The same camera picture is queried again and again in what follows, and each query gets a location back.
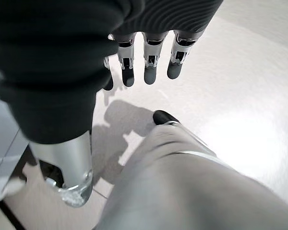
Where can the grey trouser leg, black shoe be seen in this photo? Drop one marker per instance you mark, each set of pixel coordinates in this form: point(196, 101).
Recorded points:
point(194, 191)

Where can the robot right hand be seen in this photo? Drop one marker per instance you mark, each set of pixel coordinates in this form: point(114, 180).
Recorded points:
point(50, 60)

